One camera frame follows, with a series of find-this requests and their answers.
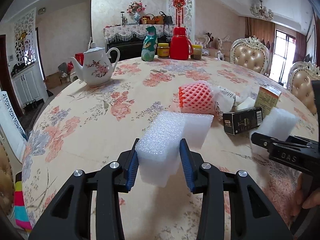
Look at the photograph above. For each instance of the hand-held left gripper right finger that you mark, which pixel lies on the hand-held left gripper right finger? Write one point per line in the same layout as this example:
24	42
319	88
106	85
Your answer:
186	165

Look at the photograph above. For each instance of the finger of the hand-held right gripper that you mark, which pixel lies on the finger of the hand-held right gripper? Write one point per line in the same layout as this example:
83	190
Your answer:
260	140
302	140

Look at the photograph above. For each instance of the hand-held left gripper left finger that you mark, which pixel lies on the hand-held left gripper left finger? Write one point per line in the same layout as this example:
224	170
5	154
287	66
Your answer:
132	165

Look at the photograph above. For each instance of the white foam block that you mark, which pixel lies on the white foam block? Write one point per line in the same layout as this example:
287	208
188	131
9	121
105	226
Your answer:
272	125
160	150
197	130

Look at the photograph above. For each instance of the white printed paper bag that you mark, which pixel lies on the white printed paper bag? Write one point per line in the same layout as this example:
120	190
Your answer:
226	96

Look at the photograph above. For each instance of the person's right hand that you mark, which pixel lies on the person's right hand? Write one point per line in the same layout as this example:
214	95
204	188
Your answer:
298	195

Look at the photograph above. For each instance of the small black carton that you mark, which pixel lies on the small black carton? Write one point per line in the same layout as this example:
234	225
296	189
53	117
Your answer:
242	122

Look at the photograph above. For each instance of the small yellow carton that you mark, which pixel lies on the small yellow carton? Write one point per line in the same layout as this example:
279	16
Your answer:
268	97

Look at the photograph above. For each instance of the tufted beige ornate chair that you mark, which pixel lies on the tufted beige ornate chair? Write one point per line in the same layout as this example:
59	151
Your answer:
250	55
303	85
5	180

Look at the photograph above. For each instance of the salmon foam fruit net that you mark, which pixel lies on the salmon foam fruit net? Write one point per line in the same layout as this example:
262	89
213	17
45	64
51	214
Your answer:
197	97

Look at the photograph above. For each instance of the window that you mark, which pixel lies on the window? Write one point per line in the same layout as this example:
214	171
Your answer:
285	55

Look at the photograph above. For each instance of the white floral teapot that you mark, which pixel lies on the white floral teapot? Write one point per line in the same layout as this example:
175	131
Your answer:
96	67

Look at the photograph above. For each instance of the white ornate sofa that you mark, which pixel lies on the white ornate sofa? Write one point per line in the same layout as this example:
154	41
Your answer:
212	43

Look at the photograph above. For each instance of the yellow-lidded dark jar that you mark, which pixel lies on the yellow-lidded dark jar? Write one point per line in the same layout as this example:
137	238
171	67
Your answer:
196	52

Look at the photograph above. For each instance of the brown patterned curtain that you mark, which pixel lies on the brown patterned curtain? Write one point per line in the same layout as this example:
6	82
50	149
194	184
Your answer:
260	30

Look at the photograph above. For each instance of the cardboard box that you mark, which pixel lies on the cardboard box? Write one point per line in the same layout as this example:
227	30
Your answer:
53	80

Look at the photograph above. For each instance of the black piano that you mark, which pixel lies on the black piano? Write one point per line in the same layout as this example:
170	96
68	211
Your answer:
125	48

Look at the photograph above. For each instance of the yellow-lidded orange jar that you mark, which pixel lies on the yellow-lidded orange jar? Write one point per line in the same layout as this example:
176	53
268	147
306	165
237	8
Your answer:
163	50

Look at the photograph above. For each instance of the striped colourful cloth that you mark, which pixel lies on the striped colourful cloth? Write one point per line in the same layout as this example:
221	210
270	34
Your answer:
21	205

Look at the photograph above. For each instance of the red box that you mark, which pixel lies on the red box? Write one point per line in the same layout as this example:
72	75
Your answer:
80	58

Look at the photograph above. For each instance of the red thermos jug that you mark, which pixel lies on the red thermos jug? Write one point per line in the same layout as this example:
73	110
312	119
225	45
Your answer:
180	43

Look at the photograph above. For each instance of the green patterned bottle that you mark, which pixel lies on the green patterned bottle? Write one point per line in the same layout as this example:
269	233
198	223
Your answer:
149	43

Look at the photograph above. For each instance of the white carved lattice panel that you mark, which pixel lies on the white carved lattice panel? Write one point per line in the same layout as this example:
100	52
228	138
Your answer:
12	117

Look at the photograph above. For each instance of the chandelier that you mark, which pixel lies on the chandelier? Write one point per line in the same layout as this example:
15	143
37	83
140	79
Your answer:
261	10

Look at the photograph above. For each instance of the white low cabinet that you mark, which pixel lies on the white low cabinet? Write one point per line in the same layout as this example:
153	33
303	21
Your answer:
27	85

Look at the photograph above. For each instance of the fringed lace cloth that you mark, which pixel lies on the fringed lace cloth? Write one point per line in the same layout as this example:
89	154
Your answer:
125	31

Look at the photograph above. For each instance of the brown handbag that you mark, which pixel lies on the brown handbag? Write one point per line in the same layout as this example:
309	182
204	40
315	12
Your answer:
150	19

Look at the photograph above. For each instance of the black handbag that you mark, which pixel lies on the black handbag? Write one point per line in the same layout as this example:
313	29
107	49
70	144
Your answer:
165	18

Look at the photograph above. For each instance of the white lattice pillar screen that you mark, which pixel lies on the white lattice pillar screen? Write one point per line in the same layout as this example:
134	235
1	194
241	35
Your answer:
187	7

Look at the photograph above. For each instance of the vase of pink flowers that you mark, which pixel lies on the vase of pink flowers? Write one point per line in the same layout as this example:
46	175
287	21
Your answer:
136	11

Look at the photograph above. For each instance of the red knot hanging ornament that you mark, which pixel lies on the red knot hanging ornament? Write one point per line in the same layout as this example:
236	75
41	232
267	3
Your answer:
178	5

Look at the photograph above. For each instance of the white lattice wall screen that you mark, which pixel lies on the white lattice wall screen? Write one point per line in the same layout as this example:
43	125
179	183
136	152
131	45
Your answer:
25	37

